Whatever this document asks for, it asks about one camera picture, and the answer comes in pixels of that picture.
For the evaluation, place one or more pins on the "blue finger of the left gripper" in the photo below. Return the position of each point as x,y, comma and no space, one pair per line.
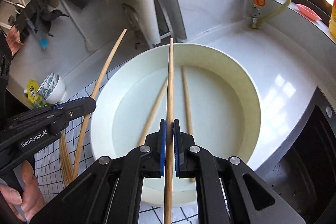
72,104

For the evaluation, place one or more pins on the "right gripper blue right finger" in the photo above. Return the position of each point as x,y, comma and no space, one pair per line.
177,134

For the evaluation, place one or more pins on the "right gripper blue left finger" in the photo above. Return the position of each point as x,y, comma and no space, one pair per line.
163,131

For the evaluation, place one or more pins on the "wooden chopstick bundle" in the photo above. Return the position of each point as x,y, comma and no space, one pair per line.
152,113
69,165
62,146

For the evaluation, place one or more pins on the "round cream tray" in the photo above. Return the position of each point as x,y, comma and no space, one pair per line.
224,102

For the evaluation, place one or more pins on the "person left hand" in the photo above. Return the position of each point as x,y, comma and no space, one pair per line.
25,205

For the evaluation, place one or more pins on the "white lower bowl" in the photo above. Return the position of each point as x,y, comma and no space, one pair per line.
58,92

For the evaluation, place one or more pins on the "yellow green seasoning pouch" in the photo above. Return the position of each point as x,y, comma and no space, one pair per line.
32,94

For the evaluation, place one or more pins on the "blue silicone brush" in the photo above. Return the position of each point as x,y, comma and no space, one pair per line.
37,33

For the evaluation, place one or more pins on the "pink brown towel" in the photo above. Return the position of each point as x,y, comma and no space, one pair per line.
13,40

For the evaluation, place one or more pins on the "black hanging cloth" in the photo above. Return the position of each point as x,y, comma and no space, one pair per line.
44,18

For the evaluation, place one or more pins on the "metal board rack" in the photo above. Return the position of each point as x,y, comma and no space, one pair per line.
161,22

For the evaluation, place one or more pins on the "gas valve with orange knob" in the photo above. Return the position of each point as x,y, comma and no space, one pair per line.
255,12

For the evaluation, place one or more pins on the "pink soap dish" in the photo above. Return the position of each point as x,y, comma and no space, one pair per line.
309,13

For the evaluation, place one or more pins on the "yellow detergent bottle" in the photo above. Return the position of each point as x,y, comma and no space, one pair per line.
332,21

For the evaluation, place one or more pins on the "white long handled brush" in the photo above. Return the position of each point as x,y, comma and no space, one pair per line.
89,46

